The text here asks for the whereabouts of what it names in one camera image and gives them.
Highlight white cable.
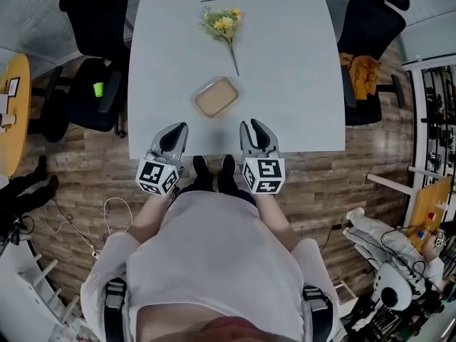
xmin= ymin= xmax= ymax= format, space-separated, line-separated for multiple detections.
xmin=51 ymin=197 xmax=134 ymax=258

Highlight beige shallow tray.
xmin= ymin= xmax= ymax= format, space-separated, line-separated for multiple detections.
xmin=194 ymin=77 xmax=240 ymax=118
xmin=194 ymin=76 xmax=240 ymax=119

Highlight person's right forearm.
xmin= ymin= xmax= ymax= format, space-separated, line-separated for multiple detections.
xmin=254 ymin=192 xmax=301 ymax=253

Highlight mustard yellow cloth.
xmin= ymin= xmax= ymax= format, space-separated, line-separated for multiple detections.
xmin=338 ymin=52 xmax=383 ymax=101

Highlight person's left black shoe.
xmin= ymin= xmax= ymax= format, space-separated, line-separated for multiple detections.
xmin=192 ymin=155 xmax=209 ymax=182

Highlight person's left forearm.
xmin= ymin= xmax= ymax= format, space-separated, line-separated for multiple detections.
xmin=128 ymin=190 xmax=176 ymax=244

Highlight round yellow table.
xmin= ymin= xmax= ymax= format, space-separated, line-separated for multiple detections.
xmin=0 ymin=53 xmax=33 ymax=178

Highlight white head camera helmet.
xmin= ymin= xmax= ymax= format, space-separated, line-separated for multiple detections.
xmin=373 ymin=261 xmax=415 ymax=311

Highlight person's face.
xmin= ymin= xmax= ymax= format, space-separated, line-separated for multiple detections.
xmin=137 ymin=315 xmax=296 ymax=342

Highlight person's left harness strap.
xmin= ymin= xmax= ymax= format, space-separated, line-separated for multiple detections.
xmin=104 ymin=277 xmax=128 ymax=342

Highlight person's harness strap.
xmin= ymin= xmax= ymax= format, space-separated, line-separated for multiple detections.
xmin=104 ymin=277 xmax=128 ymax=342
xmin=301 ymin=285 xmax=334 ymax=342

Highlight person's dark trousers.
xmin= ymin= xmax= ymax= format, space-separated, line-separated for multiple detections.
xmin=177 ymin=174 xmax=258 ymax=207

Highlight white wooden rack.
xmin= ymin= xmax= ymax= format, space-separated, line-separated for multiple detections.
xmin=0 ymin=240 xmax=81 ymax=342

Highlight light wooden table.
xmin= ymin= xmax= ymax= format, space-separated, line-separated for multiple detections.
xmin=366 ymin=165 xmax=454 ymax=249

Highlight beige paper cup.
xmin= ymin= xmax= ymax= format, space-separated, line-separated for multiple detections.
xmin=0 ymin=112 xmax=19 ymax=130

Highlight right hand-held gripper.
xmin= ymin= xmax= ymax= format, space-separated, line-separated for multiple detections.
xmin=239 ymin=118 xmax=286 ymax=195

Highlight person's white shirt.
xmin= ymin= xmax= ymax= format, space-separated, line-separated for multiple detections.
xmin=80 ymin=190 xmax=341 ymax=342

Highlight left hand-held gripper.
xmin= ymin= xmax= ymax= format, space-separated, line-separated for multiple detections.
xmin=135 ymin=122 xmax=189 ymax=196

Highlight person's black shoe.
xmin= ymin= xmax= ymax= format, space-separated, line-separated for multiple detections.
xmin=192 ymin=155 xmax=209 ymax=182
xmin=219 ymin=154 xmax=237 ymax=178

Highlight black office chair with headrest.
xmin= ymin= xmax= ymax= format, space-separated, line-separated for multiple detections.
xmin=336 ymin=0 xmax=411 ymax=128

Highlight black metal shelf rack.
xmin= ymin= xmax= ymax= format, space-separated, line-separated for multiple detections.
xmin=409 ymin=65 xmax=456 ymax=178

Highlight yellow artificial flower bouquet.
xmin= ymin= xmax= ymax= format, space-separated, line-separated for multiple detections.
xmin=199 ymin=7 xmax=244 ymax=78

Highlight person's right black shoe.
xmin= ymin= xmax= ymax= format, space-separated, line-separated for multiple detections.
xmin=219 ymin=154 xmax=237 ymax=178

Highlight person's right harness strap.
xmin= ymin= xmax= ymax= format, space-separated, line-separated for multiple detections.
xmin=301 ymin=285 xmax=334 ymax=342

